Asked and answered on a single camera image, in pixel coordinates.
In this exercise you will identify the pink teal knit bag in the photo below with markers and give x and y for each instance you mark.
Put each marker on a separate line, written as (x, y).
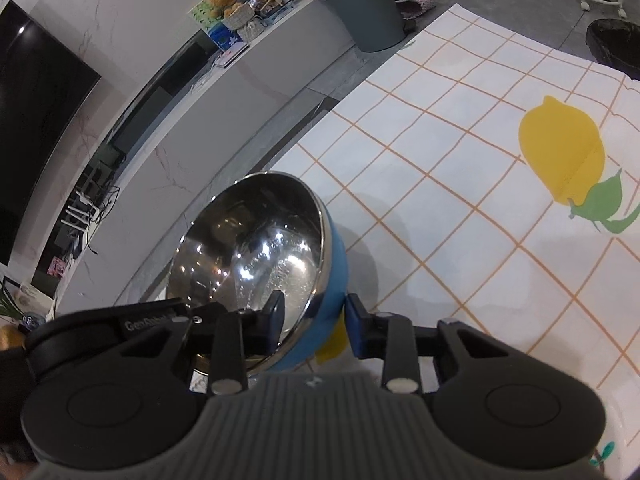
(415, 2)

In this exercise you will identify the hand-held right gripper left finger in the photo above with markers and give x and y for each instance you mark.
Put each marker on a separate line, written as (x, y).
(274, 312)

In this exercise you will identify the grey trash bin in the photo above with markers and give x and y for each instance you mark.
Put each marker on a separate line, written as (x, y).
(360, 5)

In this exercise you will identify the blue steel bowl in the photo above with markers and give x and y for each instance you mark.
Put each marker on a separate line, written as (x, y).
(250, 240)

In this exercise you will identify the white television cabinet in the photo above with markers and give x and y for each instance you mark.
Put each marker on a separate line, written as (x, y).
(280, 60)

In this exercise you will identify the white router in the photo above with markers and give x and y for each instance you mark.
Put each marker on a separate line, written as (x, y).
(80, 212)

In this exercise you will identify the white woven basket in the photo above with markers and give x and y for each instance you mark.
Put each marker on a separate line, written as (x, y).
(243, 17)

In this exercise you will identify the brown teddy bear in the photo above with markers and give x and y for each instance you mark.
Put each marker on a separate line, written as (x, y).
(225, 1)

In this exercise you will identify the black television screen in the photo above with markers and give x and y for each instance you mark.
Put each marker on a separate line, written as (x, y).
(35, 110)

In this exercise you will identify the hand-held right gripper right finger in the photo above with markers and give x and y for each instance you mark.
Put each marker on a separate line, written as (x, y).
(356, 327)

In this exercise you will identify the checkered lemon print tablecloth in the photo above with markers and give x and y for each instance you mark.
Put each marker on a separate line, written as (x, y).
(450, 160)

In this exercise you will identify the black round seat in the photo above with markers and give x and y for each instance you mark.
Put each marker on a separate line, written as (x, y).
(615, 45)

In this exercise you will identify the blue box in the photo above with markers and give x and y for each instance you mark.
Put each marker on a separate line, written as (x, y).
(221, 36)

